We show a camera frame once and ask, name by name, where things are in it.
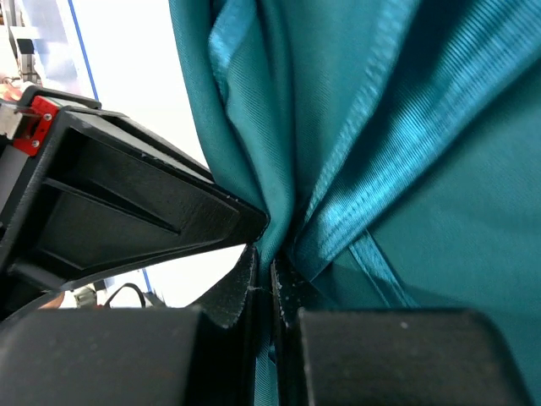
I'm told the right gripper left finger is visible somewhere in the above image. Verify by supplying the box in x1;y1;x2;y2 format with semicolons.
1;246;259;405

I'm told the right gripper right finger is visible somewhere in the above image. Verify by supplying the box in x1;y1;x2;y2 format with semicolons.
271;259;533;405

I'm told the teal cloth napkin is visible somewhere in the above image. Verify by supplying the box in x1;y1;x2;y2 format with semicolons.
169;1;540;399

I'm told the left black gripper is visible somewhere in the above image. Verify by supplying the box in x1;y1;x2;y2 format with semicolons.
1;85;267;319

